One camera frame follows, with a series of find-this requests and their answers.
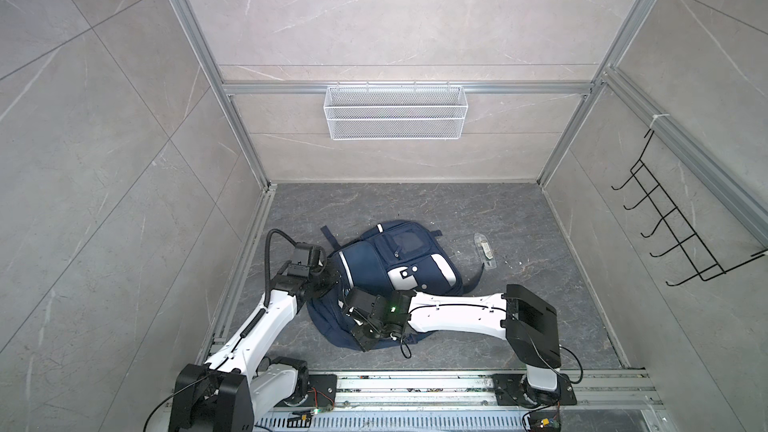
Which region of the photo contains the navy blue student backpack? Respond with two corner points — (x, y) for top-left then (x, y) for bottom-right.
(307, 220), (485, 350)

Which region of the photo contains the small clear plastic object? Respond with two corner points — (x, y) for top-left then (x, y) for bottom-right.
(474, 233), (497, 270)

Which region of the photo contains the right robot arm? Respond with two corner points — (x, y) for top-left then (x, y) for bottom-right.
(343, 284), (577, 409)

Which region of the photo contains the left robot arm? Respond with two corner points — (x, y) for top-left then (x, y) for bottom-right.
(150, 229), (339, 431)

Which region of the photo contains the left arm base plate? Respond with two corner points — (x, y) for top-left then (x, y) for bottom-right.
(283, 374), (338, 410)

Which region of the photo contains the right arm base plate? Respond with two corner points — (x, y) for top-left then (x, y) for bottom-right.
(492, 374), (578, 409)

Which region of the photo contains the white wire mesh basket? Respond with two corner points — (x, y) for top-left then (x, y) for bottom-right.
(323, 84), (469, 141)

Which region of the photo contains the aluminium front rail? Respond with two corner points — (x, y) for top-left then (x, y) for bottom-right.
(164, 370), (667, 432)

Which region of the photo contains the black wire hook rack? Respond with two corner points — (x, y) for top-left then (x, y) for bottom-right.
(611, 129), (767, 287)

